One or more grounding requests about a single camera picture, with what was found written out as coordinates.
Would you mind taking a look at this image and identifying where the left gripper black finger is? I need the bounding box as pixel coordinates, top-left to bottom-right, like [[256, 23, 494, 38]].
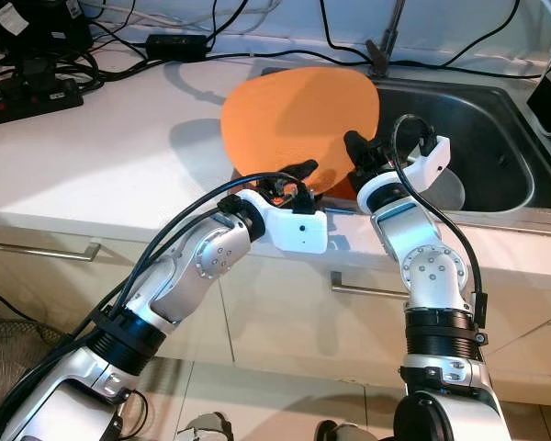
[[246, 158, 321, 187]]

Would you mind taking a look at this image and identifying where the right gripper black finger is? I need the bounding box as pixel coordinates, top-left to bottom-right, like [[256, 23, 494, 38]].
[[342, 130, 376, 174]]

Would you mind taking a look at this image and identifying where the orange plastic bowl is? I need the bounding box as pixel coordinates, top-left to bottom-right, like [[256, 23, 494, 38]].
[[320, 175, 359, 202], [219, 66, 383, 199]]

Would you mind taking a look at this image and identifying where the white bowl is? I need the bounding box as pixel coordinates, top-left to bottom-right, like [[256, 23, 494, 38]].
[[421, 163, 467, 215]]

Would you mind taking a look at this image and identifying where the metal faucet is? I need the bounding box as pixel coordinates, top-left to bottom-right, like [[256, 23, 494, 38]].
[[365, 0, 408, 80]]

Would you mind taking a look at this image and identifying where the stainless steel sink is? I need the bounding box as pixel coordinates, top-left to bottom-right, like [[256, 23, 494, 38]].
[[257, 64, 551, 221]]

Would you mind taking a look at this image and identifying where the black power adapter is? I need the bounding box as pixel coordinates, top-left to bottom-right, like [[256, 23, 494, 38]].
[[144, 33, 210, 63]]

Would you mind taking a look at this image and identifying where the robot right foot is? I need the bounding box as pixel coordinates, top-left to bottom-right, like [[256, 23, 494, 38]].
[[313, 420, 361, 441]]

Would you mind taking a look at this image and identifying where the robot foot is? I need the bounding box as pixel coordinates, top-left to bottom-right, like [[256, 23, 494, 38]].
[[176, 413, 233, 441], [313, 420, 361, 441]]

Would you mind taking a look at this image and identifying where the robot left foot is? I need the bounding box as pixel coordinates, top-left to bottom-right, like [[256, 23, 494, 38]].
[[176, 413, 233, 441]]

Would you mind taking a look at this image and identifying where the black power strip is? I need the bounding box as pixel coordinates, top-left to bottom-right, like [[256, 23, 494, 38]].
[[0, 77, 85, 129]]

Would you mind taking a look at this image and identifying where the black electronic device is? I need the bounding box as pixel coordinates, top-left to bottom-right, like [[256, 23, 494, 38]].
[[0, 0, 95, 63]]

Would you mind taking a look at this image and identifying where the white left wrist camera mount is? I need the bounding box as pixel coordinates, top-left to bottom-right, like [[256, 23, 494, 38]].
[[236, 187, 331, 256]]

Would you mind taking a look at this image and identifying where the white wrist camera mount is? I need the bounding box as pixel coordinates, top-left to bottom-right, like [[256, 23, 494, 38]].
[[236, 187, 331, 256], [354, 135, 454, 215]]

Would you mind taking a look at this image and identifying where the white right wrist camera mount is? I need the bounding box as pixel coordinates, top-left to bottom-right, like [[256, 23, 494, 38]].
[[354, 135, 454, 215]]

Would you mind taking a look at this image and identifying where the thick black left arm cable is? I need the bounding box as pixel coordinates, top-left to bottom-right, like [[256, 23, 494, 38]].
[[0, 170, 302, 441]]

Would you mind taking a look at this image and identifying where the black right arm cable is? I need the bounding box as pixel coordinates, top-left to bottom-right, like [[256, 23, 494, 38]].
[[390, 112, 490, 348]]

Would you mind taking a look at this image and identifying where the black power cable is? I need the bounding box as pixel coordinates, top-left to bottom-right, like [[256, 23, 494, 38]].
[[390, 0, 524, 73], [207, 48, 373, 70], [318, 0, 373, 58]]

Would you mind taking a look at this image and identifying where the floor fan with wire guard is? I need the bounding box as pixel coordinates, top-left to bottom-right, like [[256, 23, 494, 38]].
[[0, 316, 63, 422]]

